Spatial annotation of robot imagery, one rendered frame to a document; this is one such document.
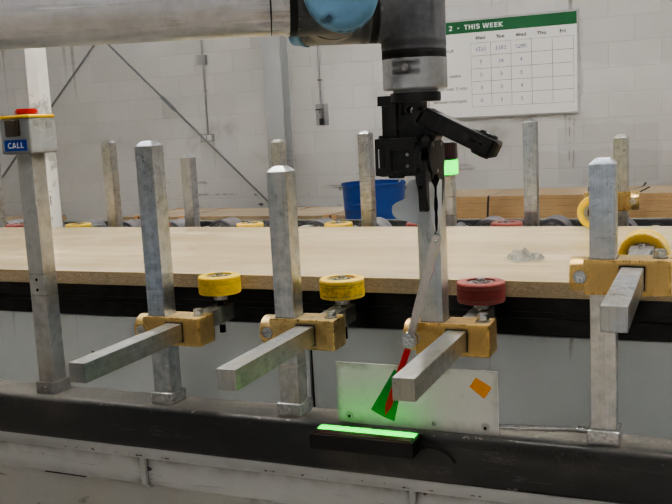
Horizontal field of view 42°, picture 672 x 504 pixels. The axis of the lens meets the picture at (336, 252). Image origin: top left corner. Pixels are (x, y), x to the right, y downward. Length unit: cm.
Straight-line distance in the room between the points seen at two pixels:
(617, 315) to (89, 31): 68
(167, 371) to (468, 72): 724
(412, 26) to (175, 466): 90
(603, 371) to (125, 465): 90
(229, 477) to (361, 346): 33
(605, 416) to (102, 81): 940
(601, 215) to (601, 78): 719
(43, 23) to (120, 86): 919
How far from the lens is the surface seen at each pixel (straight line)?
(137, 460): 170
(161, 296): 154
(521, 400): 157
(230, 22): 106
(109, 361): 137
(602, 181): 125
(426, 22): 121
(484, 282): 145
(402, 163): 122
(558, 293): 148
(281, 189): 139
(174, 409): 156
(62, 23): 107
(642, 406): 154
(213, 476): 162
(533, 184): 238
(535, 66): 848
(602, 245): 126
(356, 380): 139
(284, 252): 141
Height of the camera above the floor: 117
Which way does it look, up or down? 8 degrees down
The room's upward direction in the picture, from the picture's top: 3 degrees counter-clockwise
